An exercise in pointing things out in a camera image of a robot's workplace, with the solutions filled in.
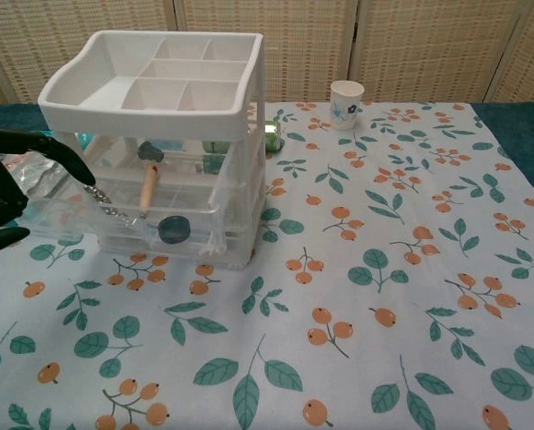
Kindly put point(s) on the clear drawer with hammer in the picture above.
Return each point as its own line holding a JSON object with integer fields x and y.
{"x": 191, "y": 210}

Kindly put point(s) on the white plastic drawer organizer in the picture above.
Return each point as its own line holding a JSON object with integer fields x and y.
{"x": 159, "y": 121}

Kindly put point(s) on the clear plastic storage container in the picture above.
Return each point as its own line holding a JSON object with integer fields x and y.
{"x": 235, "y": 244}

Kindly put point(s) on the dark round cap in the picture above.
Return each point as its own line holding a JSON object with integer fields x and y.
{"x": 174, "y": 229}

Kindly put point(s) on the green drink can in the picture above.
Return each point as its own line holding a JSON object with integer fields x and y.
{"x": 273, "y": 134}

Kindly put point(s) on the fruit leaf print tablecloth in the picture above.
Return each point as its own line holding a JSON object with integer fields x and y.
{"x": 294, "y": 313}

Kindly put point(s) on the flower print paper cup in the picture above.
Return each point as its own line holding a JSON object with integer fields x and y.
{"x": 345, "y": 107}

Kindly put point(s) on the bamboo folding screen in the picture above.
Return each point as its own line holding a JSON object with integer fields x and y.
{"x": 383, "y": 45}

